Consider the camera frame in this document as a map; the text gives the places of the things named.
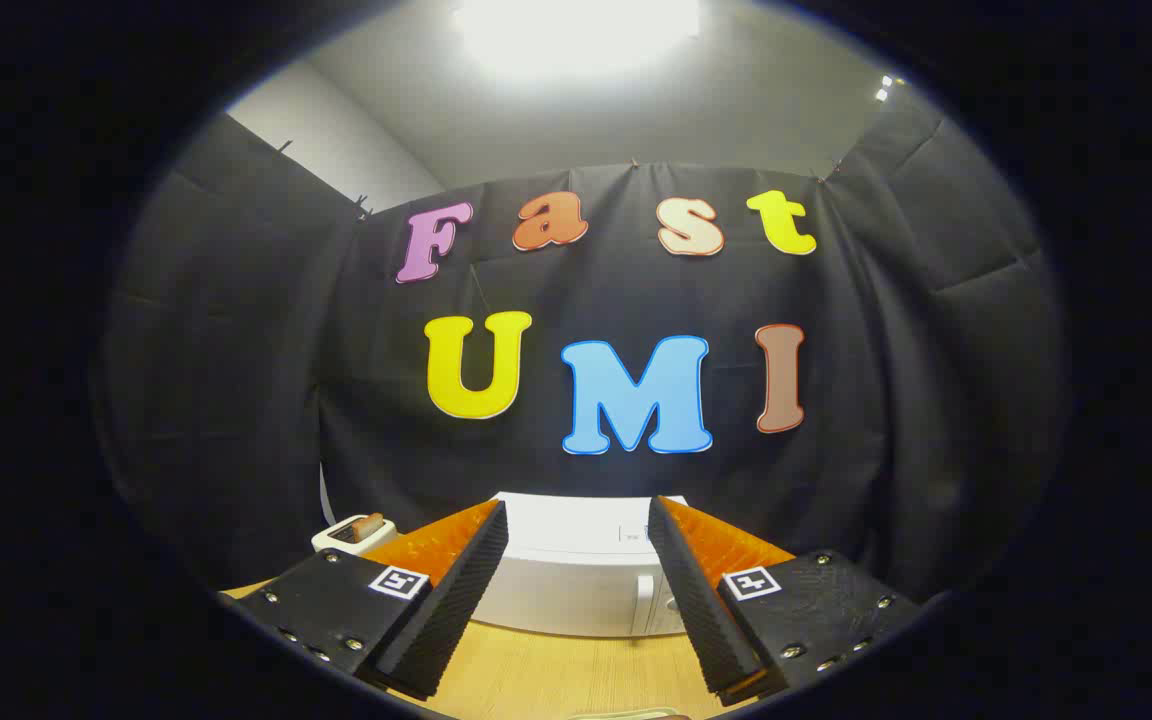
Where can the white microwave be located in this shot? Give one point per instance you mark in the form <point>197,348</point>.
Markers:
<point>576,570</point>

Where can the black backdrop cloth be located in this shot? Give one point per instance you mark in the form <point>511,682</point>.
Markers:
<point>586,290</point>

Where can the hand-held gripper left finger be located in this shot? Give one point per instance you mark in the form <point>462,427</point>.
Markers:
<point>456,600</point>

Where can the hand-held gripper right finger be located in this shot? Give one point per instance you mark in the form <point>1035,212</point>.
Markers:
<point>701,610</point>

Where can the brown toast slice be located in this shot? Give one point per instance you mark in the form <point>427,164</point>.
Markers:
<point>368,526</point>

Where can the white toaster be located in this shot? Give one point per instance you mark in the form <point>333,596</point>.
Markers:
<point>336,535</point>

